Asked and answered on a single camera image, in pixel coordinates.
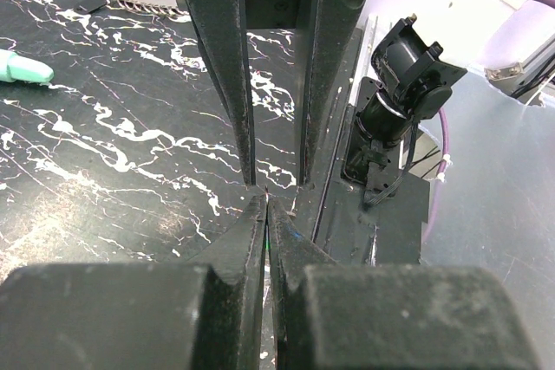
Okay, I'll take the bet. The black key fob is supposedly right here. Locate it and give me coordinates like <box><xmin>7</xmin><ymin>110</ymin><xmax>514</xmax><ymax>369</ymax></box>
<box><xmin>73</xmin><ymin>0</ymin><xmax>108</xmax><ymax>15</ymax></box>

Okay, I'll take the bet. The black right arm base motor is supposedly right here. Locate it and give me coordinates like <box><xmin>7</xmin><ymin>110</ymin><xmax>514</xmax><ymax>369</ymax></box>
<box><xmin>342</xmin><ymin>15</ymin><xmax>467</xmax><ymax>207</ymax></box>

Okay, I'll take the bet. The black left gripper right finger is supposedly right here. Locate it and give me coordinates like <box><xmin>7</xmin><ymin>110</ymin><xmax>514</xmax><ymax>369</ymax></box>
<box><xmin>267</xmin><ymin>199</ymin><xmax>540</xmax><ymax>369</ymax></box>

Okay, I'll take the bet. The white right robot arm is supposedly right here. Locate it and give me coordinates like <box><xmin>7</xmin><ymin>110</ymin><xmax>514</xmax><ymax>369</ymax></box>
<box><xmin>186</xmin><ymin>0</ymin><xmax>527</xmax><ymax>185</ymax></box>

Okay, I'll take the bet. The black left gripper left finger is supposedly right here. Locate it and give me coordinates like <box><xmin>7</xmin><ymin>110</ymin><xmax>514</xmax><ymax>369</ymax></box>
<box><xmin>1</xmin><ymin>196</ymin><xmax>266</xmax><ymax>369</ymax></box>

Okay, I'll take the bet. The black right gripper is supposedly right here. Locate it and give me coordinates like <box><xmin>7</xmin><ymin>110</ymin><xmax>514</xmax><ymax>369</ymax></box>
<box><xmin>186</xmin><ymin>0</ymin><xmax>366</xmax><ymax>185</ymax></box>

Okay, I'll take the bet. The aluminium rail frame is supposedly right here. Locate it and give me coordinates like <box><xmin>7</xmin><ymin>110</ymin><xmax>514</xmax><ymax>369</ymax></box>
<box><xmin>484</xmin><ymin>49</ymin><xmax>554</xmax><ymax>99</ymax></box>

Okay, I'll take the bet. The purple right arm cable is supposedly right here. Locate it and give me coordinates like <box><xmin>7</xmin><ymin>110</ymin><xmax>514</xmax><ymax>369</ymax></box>
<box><xmin>422</xmin><ymin>0</ymin><xmax>555</xmax><ymax>241</ymax></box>

